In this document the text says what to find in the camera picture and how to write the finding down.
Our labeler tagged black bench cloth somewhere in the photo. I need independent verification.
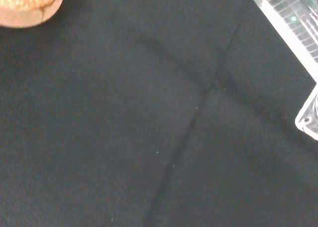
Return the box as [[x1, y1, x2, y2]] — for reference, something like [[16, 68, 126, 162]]
[[0, 0, 318, 227]]

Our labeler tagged brown cork ring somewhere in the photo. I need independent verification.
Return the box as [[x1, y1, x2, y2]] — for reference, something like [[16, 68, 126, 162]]
[[0, 0, 68, 29]]

